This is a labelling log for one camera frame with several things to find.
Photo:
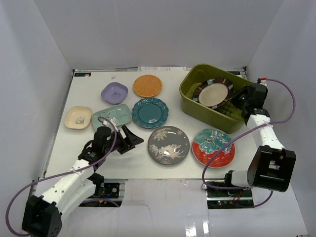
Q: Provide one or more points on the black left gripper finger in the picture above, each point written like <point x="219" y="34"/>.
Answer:
<point x="129" y="135"/>
<point x="133" y="144"/>

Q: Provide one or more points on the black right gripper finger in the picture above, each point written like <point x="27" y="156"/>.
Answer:
<point x="237" y="97"/>
<point x="239" y="103"/>

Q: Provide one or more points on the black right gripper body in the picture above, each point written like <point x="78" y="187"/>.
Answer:
<point x="247" y="88"/>

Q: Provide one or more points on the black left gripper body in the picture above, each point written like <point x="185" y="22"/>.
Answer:
<point x="123" y="140"/>

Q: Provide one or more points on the dark striped rim plate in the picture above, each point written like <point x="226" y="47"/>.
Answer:
<point x="214" y="92"/>

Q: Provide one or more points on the grey deer pattern plate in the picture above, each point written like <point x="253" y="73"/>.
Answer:
<point x="168" y="145"/>

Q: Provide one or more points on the red and teal plate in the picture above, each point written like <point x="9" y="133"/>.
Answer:
<point x="208" y="142"/>

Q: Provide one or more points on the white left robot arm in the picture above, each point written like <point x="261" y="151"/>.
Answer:
<point x="44" y="215"/>

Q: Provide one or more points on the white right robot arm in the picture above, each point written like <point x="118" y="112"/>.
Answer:
<point x="272" y="165"/>

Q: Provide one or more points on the olive green plastic bin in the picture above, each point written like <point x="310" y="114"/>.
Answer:
<point x="226" y="118"/>

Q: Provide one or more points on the mint green divided tray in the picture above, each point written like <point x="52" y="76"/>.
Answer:
<point x="121" y="112"/>

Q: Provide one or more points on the teal scalloped plate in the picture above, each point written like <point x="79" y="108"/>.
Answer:
<point x="150" y="113"/>

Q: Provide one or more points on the purple square dish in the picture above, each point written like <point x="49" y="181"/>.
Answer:
<point x="114" y="93"/>

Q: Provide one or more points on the cream panda square dish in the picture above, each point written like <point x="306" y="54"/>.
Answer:
<point x="78" y="117"/>

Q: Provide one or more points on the orange woven round plate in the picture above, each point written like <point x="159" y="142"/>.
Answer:
<point x="147" y="86"/>

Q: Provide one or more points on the white papers at back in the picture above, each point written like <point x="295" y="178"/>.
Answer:
<point x="162" y="68"/>

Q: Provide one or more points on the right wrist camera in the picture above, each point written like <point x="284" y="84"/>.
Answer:
<point x="262" y="81"/>

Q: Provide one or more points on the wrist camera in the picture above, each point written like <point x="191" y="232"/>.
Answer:
<point x="262" y="81"/>
<point x="110" y="123"/>

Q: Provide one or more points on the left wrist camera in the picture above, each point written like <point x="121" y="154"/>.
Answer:
<point x="110" y="123"/>

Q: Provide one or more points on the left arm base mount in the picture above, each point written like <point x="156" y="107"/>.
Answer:
<point x="109" y="194"/>

